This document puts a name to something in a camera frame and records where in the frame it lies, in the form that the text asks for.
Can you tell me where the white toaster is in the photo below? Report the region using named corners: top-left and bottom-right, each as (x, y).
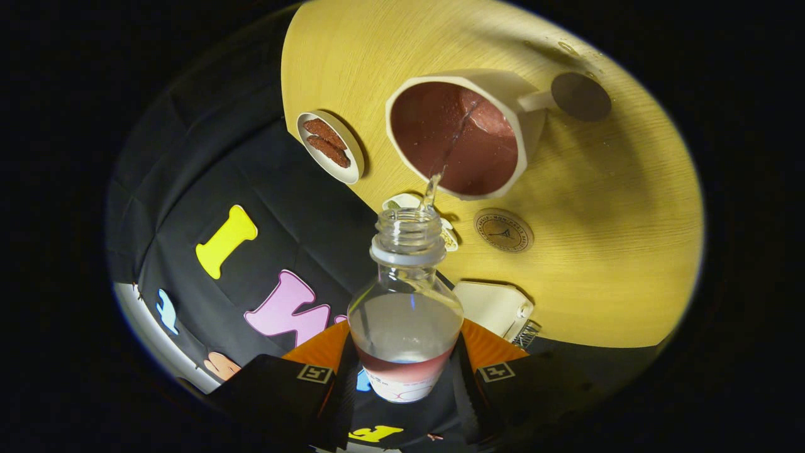
top-left (453, 281), bottom-right (535, 344)

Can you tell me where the round white plate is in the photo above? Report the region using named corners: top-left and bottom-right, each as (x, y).
top-left (296, 111), bottom-right (365, 185)

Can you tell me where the wire mesh holder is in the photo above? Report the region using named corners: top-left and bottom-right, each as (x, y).
top-left (513, 320), bottom-right (541, 350)

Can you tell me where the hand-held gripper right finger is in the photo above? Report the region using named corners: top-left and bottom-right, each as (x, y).
top-left (450, 318), bottom-right (604, 447)

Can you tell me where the beige cup with wooden handle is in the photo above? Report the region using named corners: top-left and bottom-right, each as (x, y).
top-left (385, 68), bottom-right (613, 201)

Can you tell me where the red meat piece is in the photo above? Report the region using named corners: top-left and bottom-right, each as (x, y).
top-left (302, 118), bottom-right (347, 150)
top-left (306, 135), bottom-right (352, 169)

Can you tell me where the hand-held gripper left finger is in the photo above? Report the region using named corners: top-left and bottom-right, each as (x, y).
top-left (208, 320), bottom-right (360, 451)

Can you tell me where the wooden table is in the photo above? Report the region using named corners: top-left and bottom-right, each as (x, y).
top-left (280, 0), bottom-right (705, 349)

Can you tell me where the round brown coaster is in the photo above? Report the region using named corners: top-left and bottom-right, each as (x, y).
top-left (474, 208), bottom-right (535, 254)

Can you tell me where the clear plastic juice bottle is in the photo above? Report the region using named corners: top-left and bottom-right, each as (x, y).
top-left (347, 208), bottom-right (464, 404)

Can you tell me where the small white divided dish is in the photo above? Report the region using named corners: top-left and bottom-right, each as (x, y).
top-left (382, 193), bottom-right (460, 252)

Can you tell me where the black backdrop cloth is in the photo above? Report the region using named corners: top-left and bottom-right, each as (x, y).
top-left (106, 13), bottom-right (667, 452)

